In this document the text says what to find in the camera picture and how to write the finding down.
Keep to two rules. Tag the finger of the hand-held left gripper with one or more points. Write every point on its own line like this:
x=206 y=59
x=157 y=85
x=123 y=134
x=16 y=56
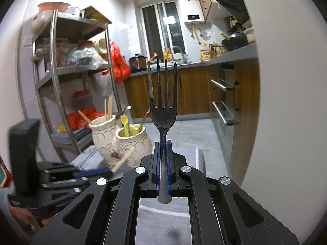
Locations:
x=66 y=186
x=97 y=173

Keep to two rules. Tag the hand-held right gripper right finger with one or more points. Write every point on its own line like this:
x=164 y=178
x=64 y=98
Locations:
x=169 y=173

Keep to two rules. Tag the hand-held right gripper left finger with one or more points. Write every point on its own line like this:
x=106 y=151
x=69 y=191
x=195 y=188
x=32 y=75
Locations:
x=159 y=173

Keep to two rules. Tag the white ceramic utensil holder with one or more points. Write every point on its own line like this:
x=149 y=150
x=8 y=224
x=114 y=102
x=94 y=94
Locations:
x=135 y=145

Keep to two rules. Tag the yellow green plastic utensil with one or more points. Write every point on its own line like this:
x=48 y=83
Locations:
x=134 y=129

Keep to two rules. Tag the yellow plastic spoon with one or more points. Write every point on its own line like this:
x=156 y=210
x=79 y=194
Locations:
x=124 y=122

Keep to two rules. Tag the metal spoon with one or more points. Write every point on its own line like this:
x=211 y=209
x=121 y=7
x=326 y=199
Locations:
x=127 y=110

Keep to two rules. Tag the person's left forearm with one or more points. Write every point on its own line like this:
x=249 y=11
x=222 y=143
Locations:
x=15 y=223

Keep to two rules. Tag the yellow-cap plastic bottle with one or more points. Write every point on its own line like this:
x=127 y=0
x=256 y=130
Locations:
x=62 y=128

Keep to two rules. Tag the gold metal fork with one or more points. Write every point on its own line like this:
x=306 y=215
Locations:
x=144 y=118

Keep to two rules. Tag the red plastic bag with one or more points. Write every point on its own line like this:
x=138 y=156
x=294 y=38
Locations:
x=74 y=120
x=120 y=66

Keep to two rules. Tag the red-lid plastic container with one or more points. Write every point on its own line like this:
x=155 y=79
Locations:
x=83 y=97

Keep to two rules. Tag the wooden kitchen cabinets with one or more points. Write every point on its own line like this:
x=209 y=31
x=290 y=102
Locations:
x=194 y=89

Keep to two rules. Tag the white plastic bag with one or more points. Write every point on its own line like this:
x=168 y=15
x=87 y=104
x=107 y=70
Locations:
x=104 y=84

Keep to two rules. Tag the built-in steel oven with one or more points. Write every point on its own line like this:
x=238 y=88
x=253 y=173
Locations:
x=224 y=99

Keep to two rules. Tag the metal shelf rack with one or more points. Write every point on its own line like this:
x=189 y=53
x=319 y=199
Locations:
x=76 y=69

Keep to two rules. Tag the dark electric cooker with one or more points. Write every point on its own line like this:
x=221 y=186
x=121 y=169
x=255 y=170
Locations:
x=138 y=62

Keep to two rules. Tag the clear plastic bag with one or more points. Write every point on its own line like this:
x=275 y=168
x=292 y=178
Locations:
x=84 y=58

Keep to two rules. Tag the chrome kitchen faucet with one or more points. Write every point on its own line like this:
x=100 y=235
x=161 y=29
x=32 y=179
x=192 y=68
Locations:
x=182 y=56

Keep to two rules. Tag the amber glass bottle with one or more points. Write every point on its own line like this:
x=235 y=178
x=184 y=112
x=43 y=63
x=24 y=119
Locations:
x=167 y=55

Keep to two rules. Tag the yellow cooking oil bottle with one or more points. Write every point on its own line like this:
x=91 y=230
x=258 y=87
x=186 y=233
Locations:
x=205 y=55

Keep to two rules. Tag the beige plastic colander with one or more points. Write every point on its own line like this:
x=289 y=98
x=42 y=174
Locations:
x=99 y=46

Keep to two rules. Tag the grey kitchen countertop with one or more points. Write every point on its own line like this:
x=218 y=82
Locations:
x=230 y=55

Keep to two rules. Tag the black wok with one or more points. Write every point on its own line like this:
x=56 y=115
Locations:
x=235 y=43

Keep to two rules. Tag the pink plastic basin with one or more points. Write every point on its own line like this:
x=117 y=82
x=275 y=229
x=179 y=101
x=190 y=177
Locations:
x=53 y=6

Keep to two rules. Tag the cardboard box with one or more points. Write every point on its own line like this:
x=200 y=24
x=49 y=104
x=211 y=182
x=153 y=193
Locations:
x=98 y=15

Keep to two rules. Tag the white ceramic pot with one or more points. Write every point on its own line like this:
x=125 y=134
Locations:
x=249 y=34

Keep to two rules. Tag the white water heater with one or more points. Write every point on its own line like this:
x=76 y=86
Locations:
x=191 y=7

